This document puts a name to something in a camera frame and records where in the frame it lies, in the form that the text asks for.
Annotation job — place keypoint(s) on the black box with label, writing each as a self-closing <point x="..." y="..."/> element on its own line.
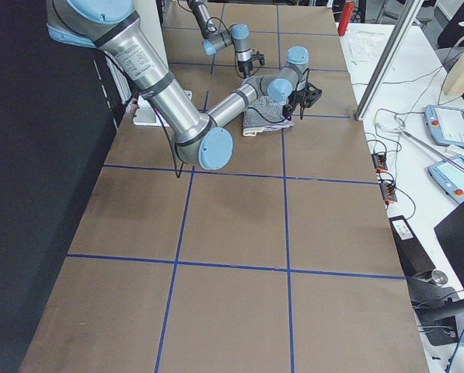
<point x="412" y="255"/>

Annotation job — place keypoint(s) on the red bottle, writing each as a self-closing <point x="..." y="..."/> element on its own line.
<point x="345" y="17"/>

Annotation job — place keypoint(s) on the far teach pendant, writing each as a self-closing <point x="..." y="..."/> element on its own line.
<point x="446" y="125"/>

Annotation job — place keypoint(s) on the aluminium frame post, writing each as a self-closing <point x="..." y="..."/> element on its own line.
<point x="404" y="22"/>

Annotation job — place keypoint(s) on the teach pendant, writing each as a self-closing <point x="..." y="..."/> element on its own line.
<point x="449" y="175"/>
<point x="446" y="125"/>

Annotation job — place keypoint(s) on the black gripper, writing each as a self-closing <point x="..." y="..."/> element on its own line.
<point x="298" y="97"/>
<point x="245" y="66"/>

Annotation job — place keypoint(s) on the navy white striped polo shirt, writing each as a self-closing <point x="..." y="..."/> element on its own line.
<point x="264" y="115"/>

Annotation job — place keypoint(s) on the orange black usb hub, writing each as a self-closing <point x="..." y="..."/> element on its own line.
<point x="379" y="161"/>

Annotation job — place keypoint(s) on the near teach pendant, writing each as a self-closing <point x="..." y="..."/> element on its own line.
<point x="449" y="175"/>

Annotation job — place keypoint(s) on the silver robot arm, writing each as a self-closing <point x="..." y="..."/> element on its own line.
<point x="198" y="139"/>
<point x="217" y="36"/>

